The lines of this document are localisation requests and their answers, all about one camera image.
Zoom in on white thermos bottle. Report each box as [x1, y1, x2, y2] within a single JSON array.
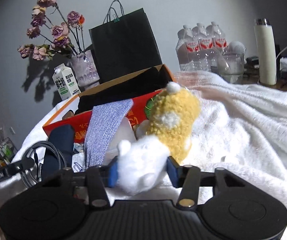
[[254, 18, 277, 86]]

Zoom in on black usb cable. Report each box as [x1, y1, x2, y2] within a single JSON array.
[[20, 141, 68, 189]]

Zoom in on red cardboard box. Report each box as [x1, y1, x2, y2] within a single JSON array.
[[43, 64, 174, 143]]

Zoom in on water bottle right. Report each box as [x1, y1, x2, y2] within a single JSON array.
[[206, 21, 227, 56]]

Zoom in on clear glass cup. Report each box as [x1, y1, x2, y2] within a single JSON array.
[[217, 53, 244, 84]]

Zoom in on wire storage rack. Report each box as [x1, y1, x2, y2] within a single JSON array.
[[0, 138, 18, 167]]

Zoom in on white milk carton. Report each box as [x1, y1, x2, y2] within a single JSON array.
[[52, 63, 80, 101]]

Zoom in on water bottle middle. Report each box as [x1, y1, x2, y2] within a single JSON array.
[[193, 23, 215, 72]]

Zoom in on black paper bag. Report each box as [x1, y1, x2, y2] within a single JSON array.
[[89, 0, 162, 83]]

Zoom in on white fluffy blanket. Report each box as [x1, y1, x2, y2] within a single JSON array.
[[10, 70, 287, 230]]

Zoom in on purple glass vase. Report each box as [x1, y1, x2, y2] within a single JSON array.
[[71, 50, 99, 88]]

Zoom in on purple knitted cloth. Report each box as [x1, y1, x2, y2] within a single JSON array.
[[84, 99, 134, 169]]

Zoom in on dried purple flowers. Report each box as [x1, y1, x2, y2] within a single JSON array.
[[18, 0, 86, 61]]

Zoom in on water bottle left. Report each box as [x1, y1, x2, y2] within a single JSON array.
[[175, 25, 194, 72]]

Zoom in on yellow white plush toy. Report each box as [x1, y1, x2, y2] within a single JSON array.
[[117, 82, 201, 196]]

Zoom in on water bottle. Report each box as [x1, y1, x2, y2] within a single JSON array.
[[175, 25, 194, 72], [206, 21, 227, 56], [193, 23, 215, 72]]

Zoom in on white round lamp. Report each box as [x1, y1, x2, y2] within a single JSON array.
[[227, 41, 246, 55]]

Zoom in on navy blue pouch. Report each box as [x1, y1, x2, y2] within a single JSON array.
[[41, 125, 75, 180]]

